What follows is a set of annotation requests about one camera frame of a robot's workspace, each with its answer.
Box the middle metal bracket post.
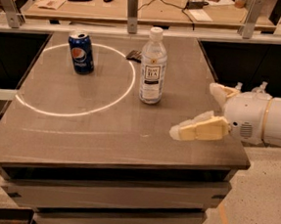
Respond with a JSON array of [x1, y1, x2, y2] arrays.
[[127, 0, 138, 34]]

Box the small dark object on table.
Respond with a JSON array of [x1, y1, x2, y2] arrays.
[[125, 50, 142, 63]]

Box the wooden back table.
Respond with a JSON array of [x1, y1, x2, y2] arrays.
[[22, 0, 281, 41]]

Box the clear plastic tea bottle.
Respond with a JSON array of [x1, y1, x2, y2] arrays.
[[139, 26, 167, 105]]

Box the grey drawer cabinet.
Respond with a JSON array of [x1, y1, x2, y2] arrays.
[[0, 166, 233, 224]]

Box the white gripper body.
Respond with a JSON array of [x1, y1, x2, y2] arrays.
[[223, 92, 272, 145]]

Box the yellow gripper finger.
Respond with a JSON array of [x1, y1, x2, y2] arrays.
[[210, 83, 241, 108], [169, 111, 230, 141]]

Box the left metal bracket post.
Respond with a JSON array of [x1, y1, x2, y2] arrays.
[[0, 0, 24, 28]]

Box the white paper sheet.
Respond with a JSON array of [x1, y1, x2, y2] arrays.
[[190, 9, 212, 22]]

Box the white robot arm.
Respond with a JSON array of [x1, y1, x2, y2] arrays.
[[169, 82, 281, 147]]

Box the paper packet on back table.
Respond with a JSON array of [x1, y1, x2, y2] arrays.
[[38, 0, 65, 11]]

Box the right metal bracket post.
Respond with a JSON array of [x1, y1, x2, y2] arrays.
[[238, 0, 265, 39]]

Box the metal bracket post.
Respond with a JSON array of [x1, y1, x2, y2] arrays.
[[0, 0, 24, 28], [127, 0, 138, 34], [238, 0, 265, 39]]

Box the black power adapter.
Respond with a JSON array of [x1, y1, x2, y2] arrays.
[[186, 0, 209, 10]]

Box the clear sanitizer bottle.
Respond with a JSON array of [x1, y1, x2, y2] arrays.
[[235, 82, 242, 92], [252, 81, 268, 94]]

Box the blue pepsi can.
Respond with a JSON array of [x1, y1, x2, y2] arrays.
[[68, 31, 94, 74]]

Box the left clear sanitizer bottle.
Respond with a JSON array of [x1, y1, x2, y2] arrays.
[[235, 82, 242, 92]]

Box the right clear sanitizer bottle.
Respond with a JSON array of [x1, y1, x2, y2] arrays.
[[252, 81, 268, 94]]

